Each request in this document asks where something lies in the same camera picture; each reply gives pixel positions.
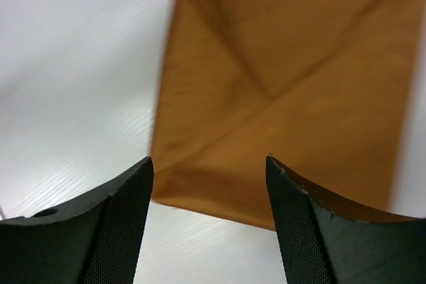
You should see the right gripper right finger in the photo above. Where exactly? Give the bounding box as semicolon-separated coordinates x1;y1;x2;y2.
266;156;425;284

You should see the brown cloth napkin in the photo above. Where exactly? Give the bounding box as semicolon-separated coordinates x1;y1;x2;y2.
151;0;425;229

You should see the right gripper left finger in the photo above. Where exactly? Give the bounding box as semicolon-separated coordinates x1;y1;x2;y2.
1;157;154;284

